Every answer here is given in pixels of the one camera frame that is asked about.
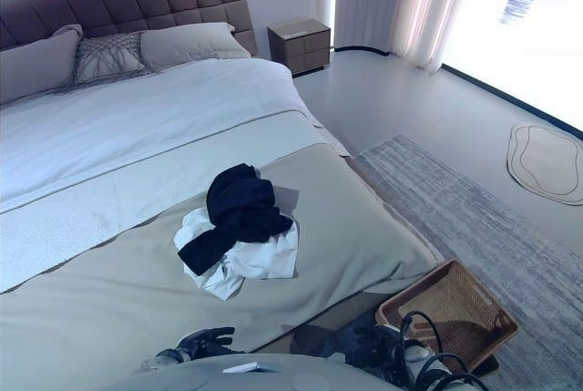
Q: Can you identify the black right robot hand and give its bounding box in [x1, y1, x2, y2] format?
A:
[350, 323, 403, 358]

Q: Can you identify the brown nightstand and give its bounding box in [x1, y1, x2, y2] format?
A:
[267, 18, 332, 77]

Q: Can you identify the white garment with star print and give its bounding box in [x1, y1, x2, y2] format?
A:
[173, 206, 301, 302]

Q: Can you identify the white duvet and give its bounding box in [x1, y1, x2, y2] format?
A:
[0, 57, 320, 214]

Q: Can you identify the grey striped rug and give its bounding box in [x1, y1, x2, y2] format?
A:
[353, 133, 583, 391]

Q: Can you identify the pale grey folded blanket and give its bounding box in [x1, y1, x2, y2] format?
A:
[0, 108, 353, 294]

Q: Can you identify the beige bed throw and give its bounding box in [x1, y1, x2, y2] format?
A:
[0, 142, 445, 391]

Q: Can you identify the grey robot torso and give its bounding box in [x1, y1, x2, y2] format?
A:
[102, 353, 411, 391]

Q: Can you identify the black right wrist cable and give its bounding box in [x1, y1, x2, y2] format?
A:
[394, 311, 496, 391]

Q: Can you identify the black garment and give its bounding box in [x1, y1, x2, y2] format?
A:
[177, 162, 294, 276]

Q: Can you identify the small white chest tab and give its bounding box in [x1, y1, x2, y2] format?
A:
[222, 362, 277, 374]

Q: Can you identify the brown tufted headboard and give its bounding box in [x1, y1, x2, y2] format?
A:
[0, 0, 260, 57]

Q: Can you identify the sheer pale curtain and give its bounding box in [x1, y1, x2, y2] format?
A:
[334, 0, 475, 73]

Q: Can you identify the brown wicker basket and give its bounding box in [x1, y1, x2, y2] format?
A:
[374, 259, 519, 374]

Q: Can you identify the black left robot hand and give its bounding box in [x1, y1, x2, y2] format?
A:
[177, 326, 238, 358]

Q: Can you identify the grey patterned cushion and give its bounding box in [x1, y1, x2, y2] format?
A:
[58, 30, 154, 91]

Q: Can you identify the beige pillow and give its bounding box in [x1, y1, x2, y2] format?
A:
[138, 21, 252, 74]
[0, 24, 84, 105]

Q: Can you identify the small oval cream rug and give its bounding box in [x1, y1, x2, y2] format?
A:
[506, 121, 583, 207]

